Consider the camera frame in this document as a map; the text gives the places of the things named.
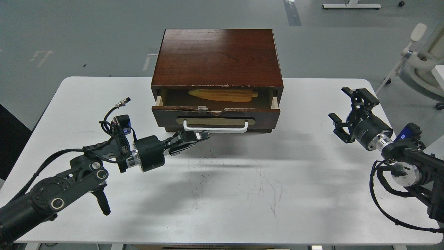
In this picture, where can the dark wooden drawer cabinet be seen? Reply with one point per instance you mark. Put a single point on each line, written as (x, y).
(227, 59)

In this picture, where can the white office chair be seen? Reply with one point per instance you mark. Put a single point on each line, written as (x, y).
(415, 68)

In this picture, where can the white table base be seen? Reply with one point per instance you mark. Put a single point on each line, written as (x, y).
(352, 4)

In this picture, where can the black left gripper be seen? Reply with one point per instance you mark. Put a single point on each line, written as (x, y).
(151, 150)

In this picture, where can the yellow corn cob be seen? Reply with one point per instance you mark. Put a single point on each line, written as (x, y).
(224, 95)

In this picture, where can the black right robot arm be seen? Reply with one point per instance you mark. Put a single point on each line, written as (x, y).
(406, 170)

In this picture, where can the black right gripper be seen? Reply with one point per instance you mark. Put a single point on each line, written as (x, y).
(361, 124)

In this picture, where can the wooden drawer with white handle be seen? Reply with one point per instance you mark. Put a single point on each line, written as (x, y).
(227, 120)

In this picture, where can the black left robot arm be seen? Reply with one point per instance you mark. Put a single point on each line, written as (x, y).
(36, 204)

